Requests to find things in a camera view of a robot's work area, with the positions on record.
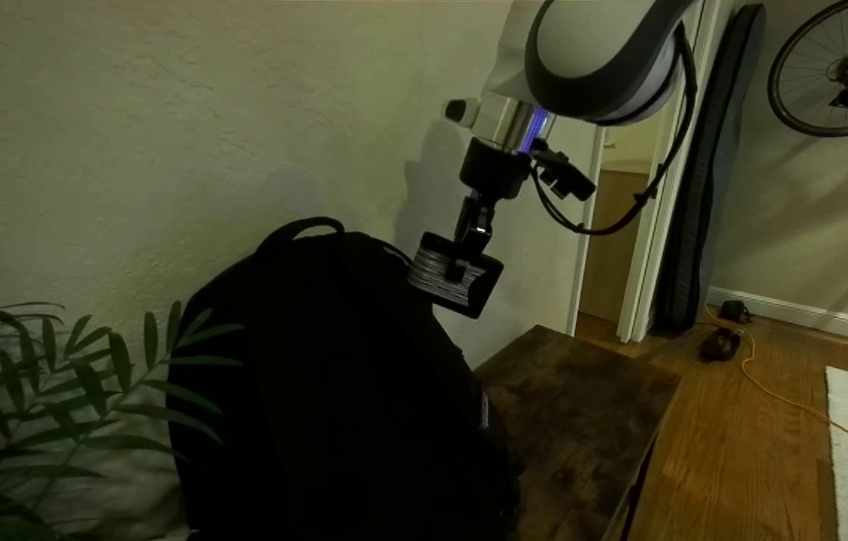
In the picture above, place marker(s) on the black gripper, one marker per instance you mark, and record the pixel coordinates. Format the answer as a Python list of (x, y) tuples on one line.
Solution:
[(495, 169)]

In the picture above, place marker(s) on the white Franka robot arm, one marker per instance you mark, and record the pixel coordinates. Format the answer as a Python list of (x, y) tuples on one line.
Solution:
[(594, 48)]

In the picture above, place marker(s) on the black backpack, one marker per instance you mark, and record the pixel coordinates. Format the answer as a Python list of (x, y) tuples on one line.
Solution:
[(343, 401)]

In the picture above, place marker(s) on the tall black padded case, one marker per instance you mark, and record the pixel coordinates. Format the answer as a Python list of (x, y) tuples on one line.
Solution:
[(705, 201)]

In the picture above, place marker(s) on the small black floor object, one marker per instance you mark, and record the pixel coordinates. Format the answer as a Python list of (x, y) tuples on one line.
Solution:
[(719, 343)]

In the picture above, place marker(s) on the black power adapter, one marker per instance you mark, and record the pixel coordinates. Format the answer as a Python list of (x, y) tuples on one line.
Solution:
[(736, 312)]

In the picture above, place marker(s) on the green palm plant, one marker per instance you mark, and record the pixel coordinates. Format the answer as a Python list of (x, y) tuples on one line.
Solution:
[(147, 347)]

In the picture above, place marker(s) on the white baseboard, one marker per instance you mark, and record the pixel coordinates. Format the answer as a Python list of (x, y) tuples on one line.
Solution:
[(826, 320)]

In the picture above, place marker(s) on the white door frame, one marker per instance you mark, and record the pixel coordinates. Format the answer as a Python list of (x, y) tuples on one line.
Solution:
[(646, 280)]

